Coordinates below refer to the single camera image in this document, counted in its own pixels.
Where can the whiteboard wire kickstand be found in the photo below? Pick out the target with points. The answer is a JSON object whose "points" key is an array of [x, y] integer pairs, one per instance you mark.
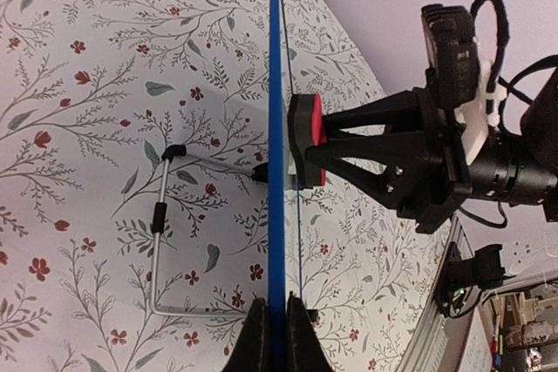
{"points": [[158, 226]]}

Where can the floral patterned table mat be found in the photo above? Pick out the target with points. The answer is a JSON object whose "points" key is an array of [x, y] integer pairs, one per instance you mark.
{"points": [[92, 93]]}

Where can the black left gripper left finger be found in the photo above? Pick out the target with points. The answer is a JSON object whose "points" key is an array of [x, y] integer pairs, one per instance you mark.
{"points": [[251, 351]]}

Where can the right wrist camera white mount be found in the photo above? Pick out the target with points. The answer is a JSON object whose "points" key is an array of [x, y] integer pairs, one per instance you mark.
{"points": [[458, 76]]}

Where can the blue-framed whiteboard with writing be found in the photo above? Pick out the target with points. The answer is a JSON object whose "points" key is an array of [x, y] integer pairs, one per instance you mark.
{"points": [[284, 217]]}

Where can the red whiteboard eraser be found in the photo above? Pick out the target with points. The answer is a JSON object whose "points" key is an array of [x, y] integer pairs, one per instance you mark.
{"points": [[305, 129]]}

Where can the aluminium front rail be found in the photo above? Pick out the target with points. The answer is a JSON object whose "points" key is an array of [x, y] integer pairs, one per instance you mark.
{"points": [[429, 341]]}

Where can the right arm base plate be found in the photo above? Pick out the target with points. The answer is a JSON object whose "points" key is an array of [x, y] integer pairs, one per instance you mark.
{"points": [[459, 276]]}

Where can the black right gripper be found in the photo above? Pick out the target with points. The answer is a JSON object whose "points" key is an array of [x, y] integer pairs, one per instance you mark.
{"points": [[418, 167]]}

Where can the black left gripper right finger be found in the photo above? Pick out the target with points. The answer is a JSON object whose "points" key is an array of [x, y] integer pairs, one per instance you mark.
{"points": [[303, 350]]}

